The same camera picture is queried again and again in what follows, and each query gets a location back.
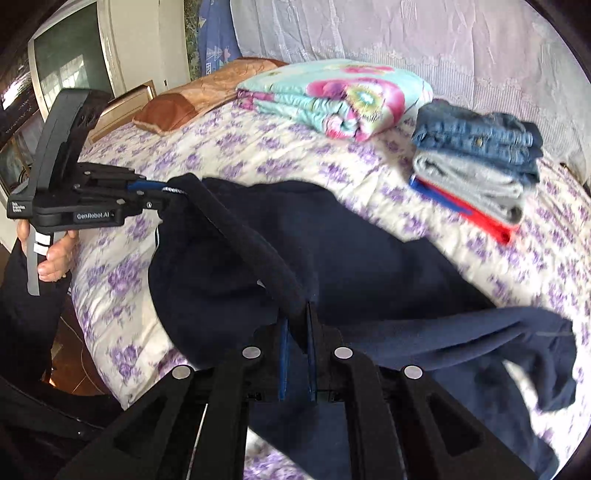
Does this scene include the navy blue pants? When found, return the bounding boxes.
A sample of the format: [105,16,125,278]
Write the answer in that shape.
[148,174,576,479]

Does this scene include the dark left sleeve forearm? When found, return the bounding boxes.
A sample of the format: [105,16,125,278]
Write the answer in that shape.
[1,242,71,390]

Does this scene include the left hand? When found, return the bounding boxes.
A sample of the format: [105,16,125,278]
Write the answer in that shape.
[37,230,79,283]

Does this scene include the orange brown pillow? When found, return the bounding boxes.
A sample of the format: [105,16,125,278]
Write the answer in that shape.
[132,57,287,136]

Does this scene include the blue patterned cloth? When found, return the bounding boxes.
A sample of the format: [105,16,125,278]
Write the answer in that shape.
[197,0,242,76]

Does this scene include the purple floral bed sheet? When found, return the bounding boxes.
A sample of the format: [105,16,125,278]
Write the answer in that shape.
[68,98,591,480]

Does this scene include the folded red blue garment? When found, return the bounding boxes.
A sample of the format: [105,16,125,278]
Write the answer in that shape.
[409,175,520,245]

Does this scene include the floral folded quilt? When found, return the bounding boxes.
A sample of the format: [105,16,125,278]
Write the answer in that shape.
[236,59,434,142]

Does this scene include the folded grey garment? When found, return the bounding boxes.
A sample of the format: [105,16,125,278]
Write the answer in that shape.
[413,150,531,226]

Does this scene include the folded blue jeans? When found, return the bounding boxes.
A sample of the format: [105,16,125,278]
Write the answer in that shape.
[412,99,543,186]

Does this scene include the white lace headboard cover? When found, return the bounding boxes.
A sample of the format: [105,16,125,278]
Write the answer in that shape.
[230,0,590,183]

